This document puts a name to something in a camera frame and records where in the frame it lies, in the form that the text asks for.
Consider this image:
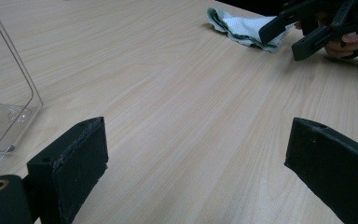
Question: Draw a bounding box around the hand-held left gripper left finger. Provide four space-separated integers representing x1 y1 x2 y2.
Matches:
27 116 109 224

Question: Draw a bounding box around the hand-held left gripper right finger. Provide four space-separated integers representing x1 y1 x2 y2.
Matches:
283 117 358 224

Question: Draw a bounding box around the light blue cleaning cloth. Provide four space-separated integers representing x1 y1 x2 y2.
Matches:
205 7 295 53

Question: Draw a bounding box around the clear acrylic divided organizer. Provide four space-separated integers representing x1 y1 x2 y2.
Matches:
0 0 44 182

